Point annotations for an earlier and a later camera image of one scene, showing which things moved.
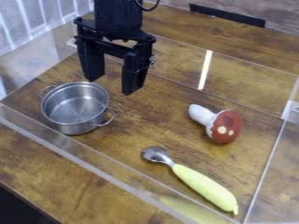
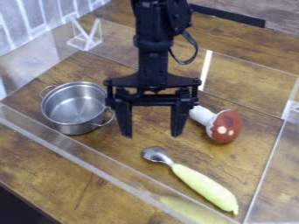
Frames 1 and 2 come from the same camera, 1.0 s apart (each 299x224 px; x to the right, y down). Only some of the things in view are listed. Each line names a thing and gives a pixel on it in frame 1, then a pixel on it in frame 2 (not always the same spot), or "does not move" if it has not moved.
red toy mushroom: x=225 y=123 does not move
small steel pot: x=76 y=107 does not move
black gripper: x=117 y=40 → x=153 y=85
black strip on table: x=233 y=17 does not move
